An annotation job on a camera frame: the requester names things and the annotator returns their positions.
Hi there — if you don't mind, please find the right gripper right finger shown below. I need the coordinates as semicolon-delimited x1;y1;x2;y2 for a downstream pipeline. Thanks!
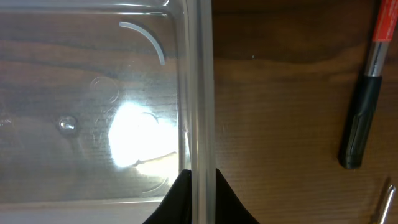
215;169;259;224

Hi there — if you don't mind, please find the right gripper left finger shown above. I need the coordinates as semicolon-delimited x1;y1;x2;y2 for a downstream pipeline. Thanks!
144;169;192;224

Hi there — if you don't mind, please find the clear plastic container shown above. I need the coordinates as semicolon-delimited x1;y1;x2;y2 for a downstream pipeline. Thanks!
1;0;216;223

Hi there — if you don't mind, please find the small claw hammer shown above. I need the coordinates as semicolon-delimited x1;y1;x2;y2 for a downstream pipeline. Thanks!
338;0;397;169

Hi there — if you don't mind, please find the black yellow screwdriver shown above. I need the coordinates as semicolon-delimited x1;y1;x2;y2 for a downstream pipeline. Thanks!
376;185;396;224

